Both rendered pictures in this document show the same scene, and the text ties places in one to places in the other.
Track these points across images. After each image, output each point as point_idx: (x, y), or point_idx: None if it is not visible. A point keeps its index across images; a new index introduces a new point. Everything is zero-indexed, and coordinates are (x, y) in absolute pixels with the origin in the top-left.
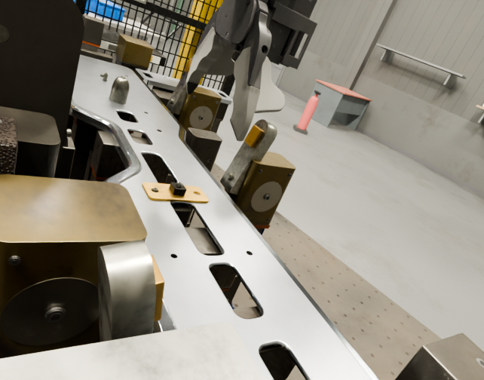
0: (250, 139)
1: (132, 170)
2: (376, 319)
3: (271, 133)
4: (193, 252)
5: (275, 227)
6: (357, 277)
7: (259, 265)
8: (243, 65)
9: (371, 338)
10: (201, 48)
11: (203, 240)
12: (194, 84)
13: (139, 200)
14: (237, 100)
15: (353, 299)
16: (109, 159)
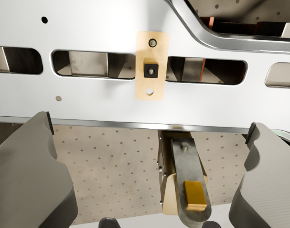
0: (193, 187)
1: (196, 29)
2: (128, 197)
3: (180, 213)
4: (52, 43)
5: (220, 190)
6: (159, 210)
7: (43, 99)
8: (14, 191)
9: (117, 184)
10: None
11: (87, 69)
12: (248, 135)
13: (135, 18)
14: (31, 132)
15: (144, 195)
16: (268, 33)
